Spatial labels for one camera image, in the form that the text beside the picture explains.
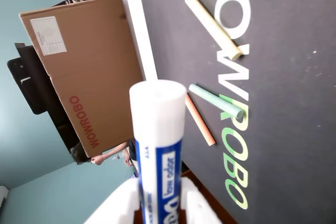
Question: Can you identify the person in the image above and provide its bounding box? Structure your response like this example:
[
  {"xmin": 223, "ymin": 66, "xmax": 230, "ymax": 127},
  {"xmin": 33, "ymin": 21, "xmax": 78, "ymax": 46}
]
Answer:
[{"xmin": 70, "ymin": 140, "xmax": 139, "ymax": 175}]

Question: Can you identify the green chalk stick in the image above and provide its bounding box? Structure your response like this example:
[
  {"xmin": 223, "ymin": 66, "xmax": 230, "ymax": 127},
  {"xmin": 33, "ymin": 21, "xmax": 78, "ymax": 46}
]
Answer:
[{"xmin": 188, "ymin": 83, "xmax": 244, "ymax": 120}]

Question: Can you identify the yellow chalk stick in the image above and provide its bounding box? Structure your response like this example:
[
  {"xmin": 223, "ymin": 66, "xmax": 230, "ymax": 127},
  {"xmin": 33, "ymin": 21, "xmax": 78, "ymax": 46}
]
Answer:
[{"xmin": 184, "ymin": 0, "xmax": 244, "ymax": 61}]

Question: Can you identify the grey WOWROBO mat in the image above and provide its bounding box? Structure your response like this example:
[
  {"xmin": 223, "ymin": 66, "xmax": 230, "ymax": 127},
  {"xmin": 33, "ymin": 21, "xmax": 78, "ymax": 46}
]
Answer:
[{"xmin": 135, "ymin": 0, "xmax": 336, "ymax": 224}]

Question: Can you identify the orange chalk stick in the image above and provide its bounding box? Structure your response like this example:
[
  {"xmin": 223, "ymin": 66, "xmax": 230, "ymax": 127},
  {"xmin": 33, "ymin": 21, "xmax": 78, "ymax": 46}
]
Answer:
[{"xmin": 183, "ymin": 93, "xmax": 216, "ymax": 146}]

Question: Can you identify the brown WOWROBO cardboard box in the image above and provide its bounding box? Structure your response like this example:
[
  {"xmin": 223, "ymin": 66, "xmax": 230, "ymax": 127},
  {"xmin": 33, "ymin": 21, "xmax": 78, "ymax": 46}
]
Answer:
[{"xmin": 18, "ymin": 0, "xmax": 146, "ymax": 158}]

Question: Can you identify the blue dry erase marker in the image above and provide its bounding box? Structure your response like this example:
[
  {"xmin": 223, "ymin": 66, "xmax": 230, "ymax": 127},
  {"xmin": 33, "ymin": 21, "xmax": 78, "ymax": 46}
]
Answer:
[{"xmin": 129, "ymin": 79, "xmax": 187, "ymax": 224}]

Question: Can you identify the white box label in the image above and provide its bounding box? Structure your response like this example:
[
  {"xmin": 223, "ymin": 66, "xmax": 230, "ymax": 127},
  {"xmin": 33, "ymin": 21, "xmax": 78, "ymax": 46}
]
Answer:
[{"xmin": 30, "ymin": 16, "xmax": 67, "ymax": 56}]

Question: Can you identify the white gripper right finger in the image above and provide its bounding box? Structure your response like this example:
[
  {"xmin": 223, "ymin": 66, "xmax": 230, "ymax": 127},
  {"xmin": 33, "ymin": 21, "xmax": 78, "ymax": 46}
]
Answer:
[{"xmin": 180, "ymin": 176, "xmax": 220, "ymax": 224}]

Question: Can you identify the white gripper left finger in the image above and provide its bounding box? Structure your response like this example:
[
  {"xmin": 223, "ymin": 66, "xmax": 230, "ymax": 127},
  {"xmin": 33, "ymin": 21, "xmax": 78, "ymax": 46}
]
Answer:
[{"xmin": 83, "ymin": 176, "xmax": 144, "ymax": 224}]

